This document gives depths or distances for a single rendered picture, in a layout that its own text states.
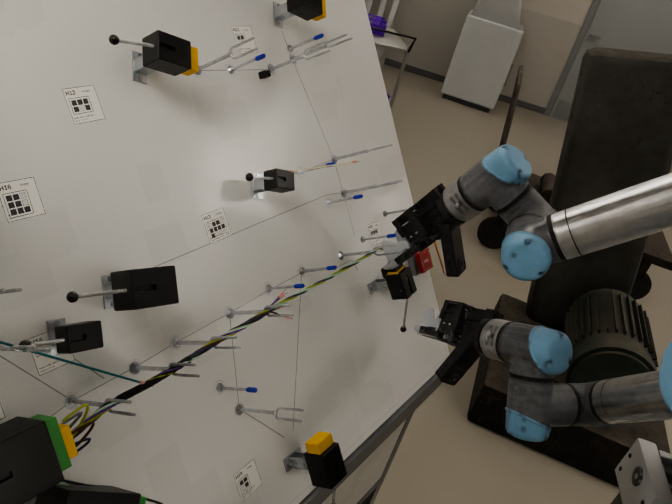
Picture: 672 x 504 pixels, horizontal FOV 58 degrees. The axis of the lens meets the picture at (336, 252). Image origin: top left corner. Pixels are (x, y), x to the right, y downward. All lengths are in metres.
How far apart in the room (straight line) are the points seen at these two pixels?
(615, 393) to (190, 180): 0.77
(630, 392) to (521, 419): 0.18
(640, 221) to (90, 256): 0.77
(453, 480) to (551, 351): 1.54
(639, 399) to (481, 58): 6.45
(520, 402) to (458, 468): 1.52
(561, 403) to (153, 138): 0.80
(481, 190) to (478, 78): 6.31
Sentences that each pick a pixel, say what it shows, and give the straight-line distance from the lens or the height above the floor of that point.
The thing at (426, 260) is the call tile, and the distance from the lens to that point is 1.46.
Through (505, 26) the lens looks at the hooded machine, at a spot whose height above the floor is 0.95.
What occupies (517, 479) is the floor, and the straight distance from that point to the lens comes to 2.71.
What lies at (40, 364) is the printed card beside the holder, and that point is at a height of 1.22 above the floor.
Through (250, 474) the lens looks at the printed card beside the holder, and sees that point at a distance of 1.08.
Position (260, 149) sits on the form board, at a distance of 1.12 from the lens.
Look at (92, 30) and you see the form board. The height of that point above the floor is 1.55.
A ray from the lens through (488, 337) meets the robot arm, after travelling 1.15.
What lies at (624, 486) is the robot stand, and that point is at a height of 1.05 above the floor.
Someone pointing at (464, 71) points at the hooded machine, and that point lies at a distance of 7.38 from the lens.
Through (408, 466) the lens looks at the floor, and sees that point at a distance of 2.52.
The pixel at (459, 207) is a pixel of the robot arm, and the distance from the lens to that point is 1.12.
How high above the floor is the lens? 1.81
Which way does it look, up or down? 30 degrees down
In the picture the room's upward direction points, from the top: 17 degrees clockwise
